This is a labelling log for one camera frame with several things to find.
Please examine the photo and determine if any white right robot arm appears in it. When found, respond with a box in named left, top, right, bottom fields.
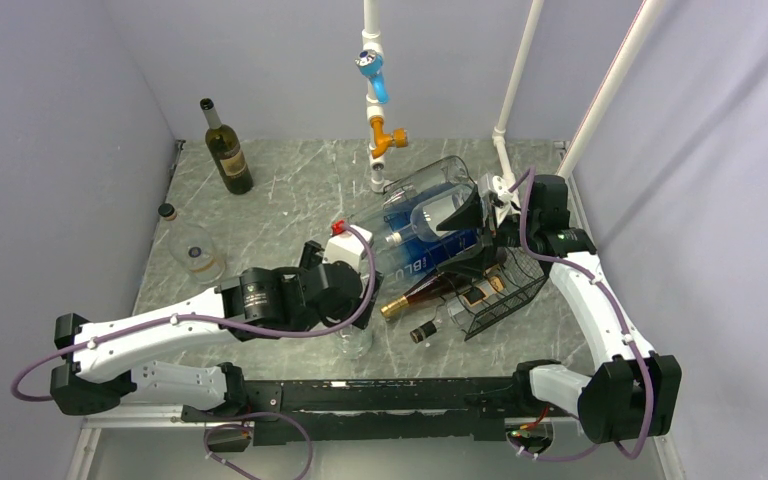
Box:
left=438, top=173, right=682, bottom=444

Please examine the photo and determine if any white PVC pipe frame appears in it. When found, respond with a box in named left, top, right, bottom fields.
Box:
left=360, top=0, right=543, bottom=194

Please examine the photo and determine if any round clear flask bottle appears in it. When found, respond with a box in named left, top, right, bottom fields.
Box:
left=157, top=203, right=226, bottom=285

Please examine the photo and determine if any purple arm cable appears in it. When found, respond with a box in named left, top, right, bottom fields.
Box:
left=11, top=225, right=379, bottom=480
left=505, top=165, right=657, bottom=464

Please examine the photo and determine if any dark green wine bottle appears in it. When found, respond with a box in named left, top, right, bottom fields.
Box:
left=199, top=98, right=254, bottom=195

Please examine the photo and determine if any clear blue bottle upper left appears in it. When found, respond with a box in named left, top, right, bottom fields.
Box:
left=347, top=155, right=475, bottom=242

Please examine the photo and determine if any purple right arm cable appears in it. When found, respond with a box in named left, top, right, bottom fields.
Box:
left=505, top=165, right=657, bottom=464

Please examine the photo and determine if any brown gold-capped wine bottle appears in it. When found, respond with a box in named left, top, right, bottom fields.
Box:
left=380, top=272, right=474, bottom=319

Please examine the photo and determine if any clear blue bottle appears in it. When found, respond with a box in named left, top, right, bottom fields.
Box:
left=347, top=155, right=475, bottom=242
left=372, top=230, right=477, bottom=284

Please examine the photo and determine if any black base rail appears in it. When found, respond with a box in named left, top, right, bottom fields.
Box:
left=180, top=377, right=550, bottom=446

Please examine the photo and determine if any orange pipe valve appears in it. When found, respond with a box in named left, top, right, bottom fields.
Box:
left=369, top=115, right=409, bottom=159

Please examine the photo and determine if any clear bottle dark label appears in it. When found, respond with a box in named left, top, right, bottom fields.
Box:
left=333, top=325, right=374, bottom=360

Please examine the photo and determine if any white diagonal pole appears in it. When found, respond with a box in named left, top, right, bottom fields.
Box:
left=557, top=0, right=667, bottom=179

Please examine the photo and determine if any black wire wine rack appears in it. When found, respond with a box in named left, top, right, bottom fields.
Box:
left=383, top=178, right=551, bottom=342

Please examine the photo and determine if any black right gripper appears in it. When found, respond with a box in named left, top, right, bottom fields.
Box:
left=437, top=185, right=539, bottom=279

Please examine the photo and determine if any clear blue bottle lower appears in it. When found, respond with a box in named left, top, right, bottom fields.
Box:
left=372, top=230, right=477, bottom=284

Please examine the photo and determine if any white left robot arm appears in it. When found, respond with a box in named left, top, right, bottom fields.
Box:
left=50, top=235, right=380, bottom=420

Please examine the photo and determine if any clear flat black-capped bottle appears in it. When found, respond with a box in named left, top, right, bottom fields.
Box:
left=410, top=297, right=478, bottom=346

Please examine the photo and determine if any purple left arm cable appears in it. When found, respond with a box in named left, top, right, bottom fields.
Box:
left=11, top=225, right=379, bottom=480

